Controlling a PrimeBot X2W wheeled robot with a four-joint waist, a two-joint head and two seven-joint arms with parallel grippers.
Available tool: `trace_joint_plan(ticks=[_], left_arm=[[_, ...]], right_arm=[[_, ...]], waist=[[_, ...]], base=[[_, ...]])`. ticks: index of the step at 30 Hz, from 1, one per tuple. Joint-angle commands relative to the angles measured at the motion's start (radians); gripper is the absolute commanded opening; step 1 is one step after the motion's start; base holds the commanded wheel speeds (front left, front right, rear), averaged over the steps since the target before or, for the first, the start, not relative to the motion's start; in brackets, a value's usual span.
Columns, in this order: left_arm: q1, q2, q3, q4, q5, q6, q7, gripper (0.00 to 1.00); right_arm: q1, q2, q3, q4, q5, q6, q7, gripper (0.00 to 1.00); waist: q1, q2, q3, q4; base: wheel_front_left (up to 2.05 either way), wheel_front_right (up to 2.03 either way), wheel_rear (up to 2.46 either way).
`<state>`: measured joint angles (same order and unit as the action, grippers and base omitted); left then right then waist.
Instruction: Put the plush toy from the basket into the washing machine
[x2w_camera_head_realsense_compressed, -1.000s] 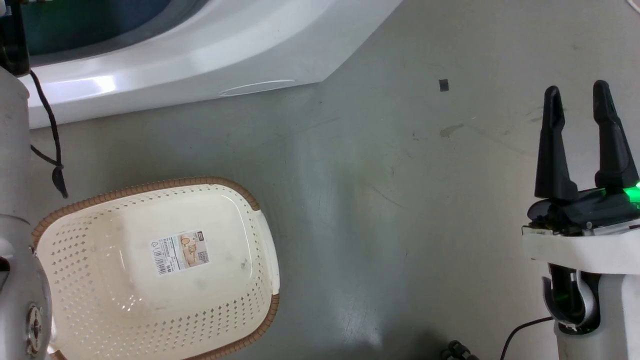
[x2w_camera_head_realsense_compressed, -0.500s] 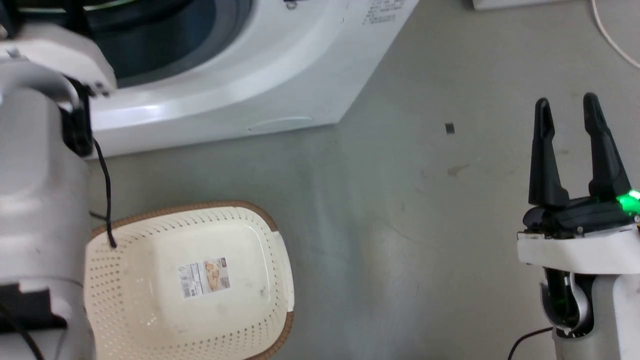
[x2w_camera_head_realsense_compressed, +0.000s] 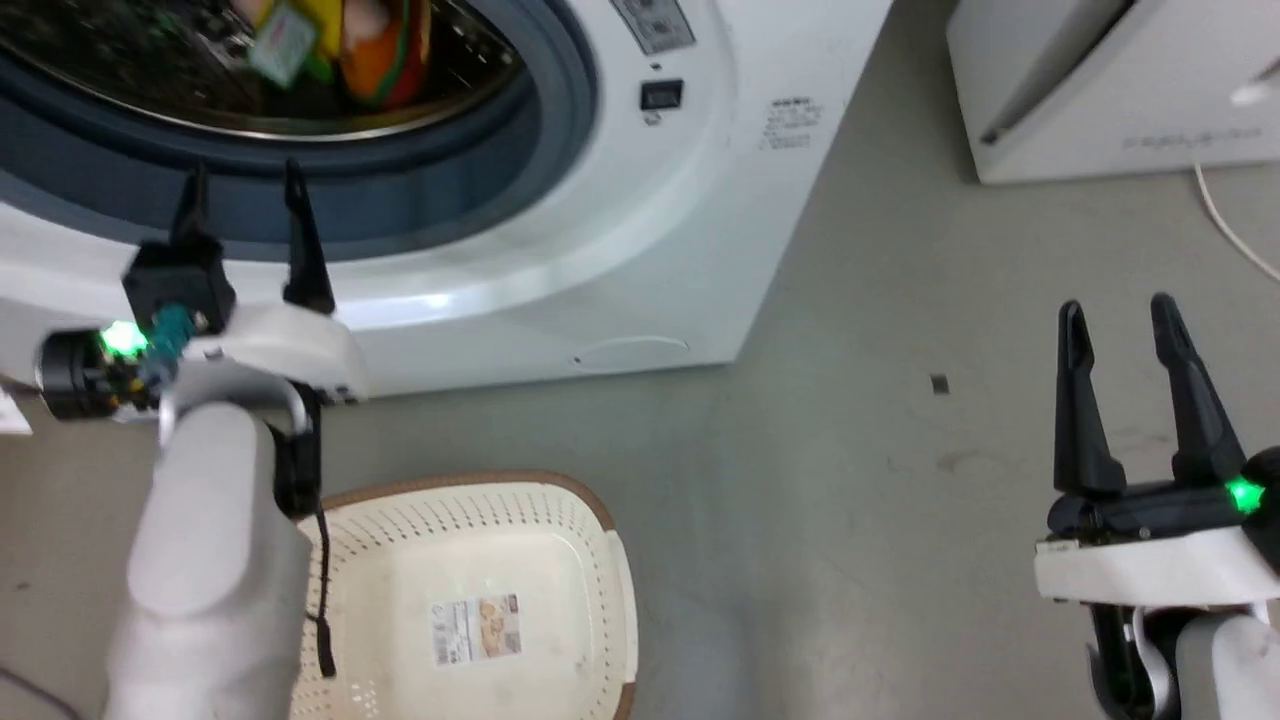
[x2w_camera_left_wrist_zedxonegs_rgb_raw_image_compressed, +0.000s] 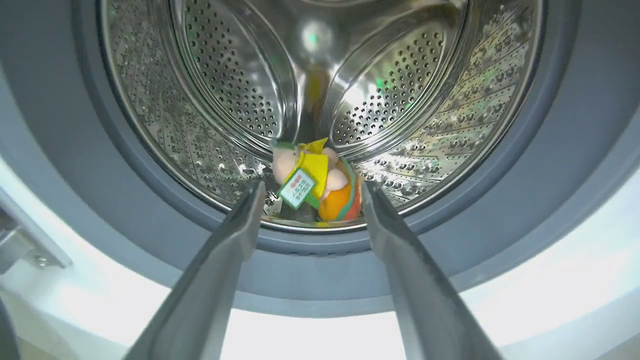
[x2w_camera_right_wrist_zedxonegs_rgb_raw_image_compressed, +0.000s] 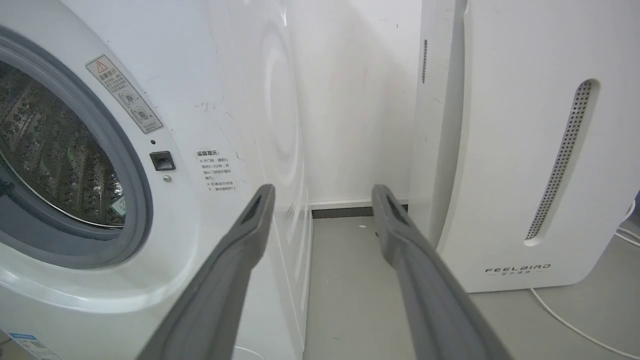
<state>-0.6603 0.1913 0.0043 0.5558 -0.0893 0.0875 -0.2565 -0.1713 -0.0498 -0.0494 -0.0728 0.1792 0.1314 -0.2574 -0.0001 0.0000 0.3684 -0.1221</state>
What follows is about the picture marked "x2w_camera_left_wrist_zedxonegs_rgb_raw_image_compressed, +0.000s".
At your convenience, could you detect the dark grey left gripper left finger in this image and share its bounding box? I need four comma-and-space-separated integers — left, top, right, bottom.
123, 180, 267, 360

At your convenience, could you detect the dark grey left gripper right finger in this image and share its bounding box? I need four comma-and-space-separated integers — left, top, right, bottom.
361, 180, 504, 360

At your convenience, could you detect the orange yellow plush toy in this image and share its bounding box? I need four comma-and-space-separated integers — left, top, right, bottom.
271, 138, 363, 222

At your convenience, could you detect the white front-load washing machine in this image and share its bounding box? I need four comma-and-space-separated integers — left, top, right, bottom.
0, 0, 640, 360

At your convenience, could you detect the grey rubber door gasket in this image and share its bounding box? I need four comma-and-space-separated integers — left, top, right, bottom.
0, 0, 640, 319

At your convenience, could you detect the steel perforated washer drum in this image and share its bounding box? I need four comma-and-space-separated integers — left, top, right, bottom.
98, 0, 547, 233

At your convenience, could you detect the metal door hinge bracket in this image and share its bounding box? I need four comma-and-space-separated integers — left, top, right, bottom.
0, 207, 73, 275

